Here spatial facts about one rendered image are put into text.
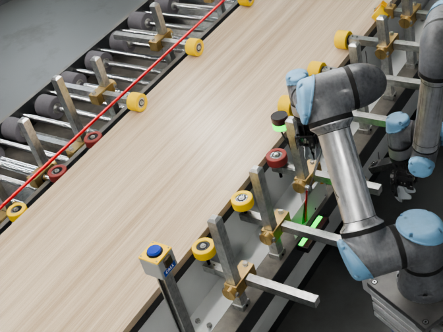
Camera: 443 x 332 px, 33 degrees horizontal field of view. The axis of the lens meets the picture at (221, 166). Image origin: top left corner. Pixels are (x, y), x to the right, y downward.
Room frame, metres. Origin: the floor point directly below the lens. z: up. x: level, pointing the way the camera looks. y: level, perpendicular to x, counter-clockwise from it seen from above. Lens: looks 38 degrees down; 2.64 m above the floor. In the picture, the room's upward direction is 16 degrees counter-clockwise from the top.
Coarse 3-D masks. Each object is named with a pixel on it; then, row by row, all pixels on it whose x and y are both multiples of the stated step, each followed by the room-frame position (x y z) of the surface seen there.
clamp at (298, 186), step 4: (308, 160) 2.19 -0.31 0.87; (308, 164) 2.16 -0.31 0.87; (312, 168) 2.14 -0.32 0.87; (320, 168) 2.16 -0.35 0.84; (296, 176) 2.12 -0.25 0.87; (308, 176) 2.10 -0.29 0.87; (296, 180) 2.10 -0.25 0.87; (300, 180) 2.09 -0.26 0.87; (304, 180) 2.08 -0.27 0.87; (308, 180) 2.09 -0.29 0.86; (292, 184) 2.10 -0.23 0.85; (296, 184) 2.08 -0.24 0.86; (300, 184) 2.07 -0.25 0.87; (304, 184) 2.07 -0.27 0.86; (296, 188) 2.08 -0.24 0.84; (300, 188) 2.07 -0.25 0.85; (304, 188) 2.06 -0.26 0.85; (300, 192) 2.08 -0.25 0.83
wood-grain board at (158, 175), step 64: (256, 0) 3.51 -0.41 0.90; (320, 0) 3.31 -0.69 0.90; (384, 0) 3.14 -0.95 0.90; (192, 64) 3.06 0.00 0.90; (256, 64) 2.90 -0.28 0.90; (128, 128) 2.69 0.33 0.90; (192, 128) 2.56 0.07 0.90; (256, 128) 2.43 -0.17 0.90; (64, 192) 2.38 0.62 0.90; (128, 192) 2.27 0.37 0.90; (192, 192) 2.16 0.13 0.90; (0, 256) 2.11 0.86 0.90; (64, 256) 2.02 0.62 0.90; (128, 256) 1.92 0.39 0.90; (0, 320) 1.80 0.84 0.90; (64, 320) 1.72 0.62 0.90; (128, 320) 1.64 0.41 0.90
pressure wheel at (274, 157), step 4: (276, 148) 2.26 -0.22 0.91; (280, 148) 2.26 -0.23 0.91; (268, 152) 2.25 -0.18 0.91; (272, 152) 2.25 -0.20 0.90; (276, 152) 2.24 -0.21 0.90; (280, 152) 2.24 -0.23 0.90; (284, 152) 2.23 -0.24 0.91; (268, 156) 2.23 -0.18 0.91; (272, 156) 2.23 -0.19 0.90; (276, 156) 2.22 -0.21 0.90; (280, 156) 2.21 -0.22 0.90; (284, 156) 2.20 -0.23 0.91; (268, 160) 2.21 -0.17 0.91; (272, 160) 2.20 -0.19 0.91; (276, 160) 2.19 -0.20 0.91; (280, 160) 2.19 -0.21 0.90; (284, 160) 2.20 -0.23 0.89; (268, 164) 2.21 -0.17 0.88; (272, 164) 2.20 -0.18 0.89; (276, 164) 2.19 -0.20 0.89; (280, 164) 2.19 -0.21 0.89; (284, 164) 2.19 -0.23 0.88; (280, 176) 2.22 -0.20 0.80
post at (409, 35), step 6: (402, 0) 2.84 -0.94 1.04; (408, 0) 2.82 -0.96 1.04; (402, 6) 2.84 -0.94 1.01; (408, 6) 2.82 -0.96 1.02; (402, 12) 2.84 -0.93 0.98; (408, 12) 2.82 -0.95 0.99; (408, 30) 2.83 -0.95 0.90; (414, 30) 2.84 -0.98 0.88; (408, 36) 2.83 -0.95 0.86; (414, 36) 2.84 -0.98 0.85; (408, 54) 2.83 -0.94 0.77; (414, 54) 2.83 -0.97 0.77; (408, 60) 2.83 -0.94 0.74; (414, 60) 2.82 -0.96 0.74
